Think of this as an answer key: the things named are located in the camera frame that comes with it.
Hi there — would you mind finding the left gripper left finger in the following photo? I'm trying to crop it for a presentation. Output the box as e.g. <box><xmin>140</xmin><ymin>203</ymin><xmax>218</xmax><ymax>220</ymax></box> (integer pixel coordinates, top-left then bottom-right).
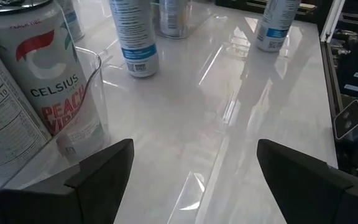
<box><xmin>0</xmin><ymin>139</ymin><xmax>135</xmax><ymax>224</ymax></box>

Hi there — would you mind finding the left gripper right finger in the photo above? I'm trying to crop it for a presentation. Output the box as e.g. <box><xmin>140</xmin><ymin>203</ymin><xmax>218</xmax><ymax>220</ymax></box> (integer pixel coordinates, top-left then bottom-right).
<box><xmin>256</xmin><ymin>139</ymin><xmax>358</xmax><ymax>224</ymax></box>

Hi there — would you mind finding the white red-band soda can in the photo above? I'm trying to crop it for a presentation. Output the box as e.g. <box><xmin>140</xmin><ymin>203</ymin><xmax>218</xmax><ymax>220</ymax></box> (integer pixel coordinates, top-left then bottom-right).
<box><xmin>0</xmin><ymin>0</ymin><xmax>110</xmax><ymax>159</ymax></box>
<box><xmin>0</xmin><ymin>30</ymin><xmax>52</xmax><ymax>187</ymax></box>

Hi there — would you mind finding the white yellow-band soda can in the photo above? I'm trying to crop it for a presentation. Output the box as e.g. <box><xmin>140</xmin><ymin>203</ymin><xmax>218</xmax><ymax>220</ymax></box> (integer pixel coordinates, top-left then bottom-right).
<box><xmin>158</xmin><ymin>0</ymin><xmax>190</xmax><ymax>39</ymax></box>

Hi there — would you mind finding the silver frame bracket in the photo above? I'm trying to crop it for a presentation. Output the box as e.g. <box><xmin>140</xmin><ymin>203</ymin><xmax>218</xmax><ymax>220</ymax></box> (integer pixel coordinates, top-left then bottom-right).
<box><xmin>319</xmin><ymin>0</ymin><xmax>347</xmax><ymax>44</ymax></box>

